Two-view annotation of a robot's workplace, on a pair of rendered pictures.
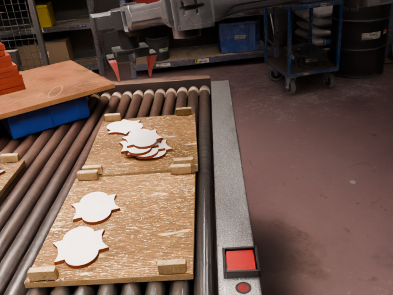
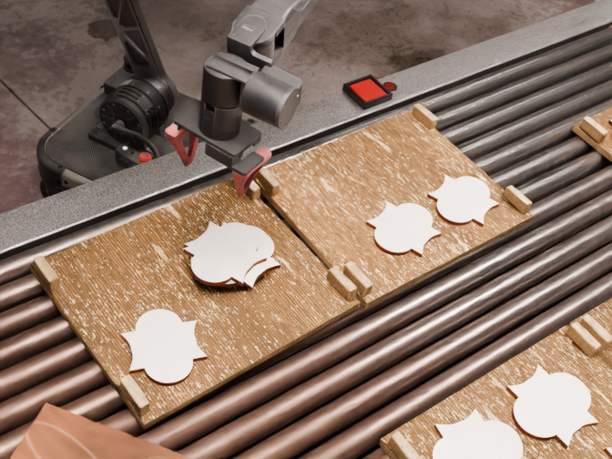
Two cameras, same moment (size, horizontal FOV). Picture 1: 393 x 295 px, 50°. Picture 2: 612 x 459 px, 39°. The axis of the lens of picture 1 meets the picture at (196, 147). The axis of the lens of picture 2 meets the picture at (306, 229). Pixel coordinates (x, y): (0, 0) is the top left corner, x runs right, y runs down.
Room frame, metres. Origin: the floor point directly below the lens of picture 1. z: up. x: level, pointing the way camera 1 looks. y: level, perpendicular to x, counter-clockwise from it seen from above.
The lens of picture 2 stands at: (1.84, 0.89, 2.05)
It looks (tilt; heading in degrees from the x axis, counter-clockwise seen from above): 46 degrees down; 223
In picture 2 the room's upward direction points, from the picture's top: 11 degrees clockwise
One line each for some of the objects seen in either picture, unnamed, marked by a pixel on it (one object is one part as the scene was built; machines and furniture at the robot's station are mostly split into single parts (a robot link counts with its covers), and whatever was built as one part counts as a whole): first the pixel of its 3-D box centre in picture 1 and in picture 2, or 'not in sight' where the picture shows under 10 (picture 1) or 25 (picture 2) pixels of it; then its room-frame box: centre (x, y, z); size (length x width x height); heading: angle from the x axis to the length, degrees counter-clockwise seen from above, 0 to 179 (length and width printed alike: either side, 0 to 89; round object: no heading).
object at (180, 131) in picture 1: (144, 143); (197, 286); (1.28, 0.17, 0.93); 0.41 x 0.35 x 0.02; 179
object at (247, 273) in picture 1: (240, 261); (367, 91); (0.68, -0.07, 0.92); 0.08 x 0.08 x 0.02; 87
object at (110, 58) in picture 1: (121, 66); (236, 167); (1.25, 0.20, 1.20); 0.07 x 0.07 x 0.09; 17
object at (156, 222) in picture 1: (124, 219); (392, 198); (0.86, 0.19, 0.93); 0.41 x 0.35 x 0.02; 177
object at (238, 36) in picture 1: (237, 33); not in sight; (5.39, -0.65, 0.32); 0.50 x 0.41 x 0.37; 90
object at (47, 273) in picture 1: (42, 273); (517, 198); (0.67, 0.34, 0.95); 0.06 x 0.02 x 0.03; 87
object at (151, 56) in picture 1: (144, 62); (197, 144); (1.27, 0.13, 1.20); 0.07 x 0.07 x 0.09; 17
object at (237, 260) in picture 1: (240, 261); (367, 92); (0.68, -0.07, 0.92); 0.06 x 0.06 x 0.01; 87
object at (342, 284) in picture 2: (92, 170); (341, 282); (1.09, 0.31, 0.95); 0.06 x 0.02 x 0.03; 89
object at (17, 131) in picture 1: (39, 105); not in sight; (1.63, 0.61, 0.97); 0.31 x 0.31 x 0.10; 32
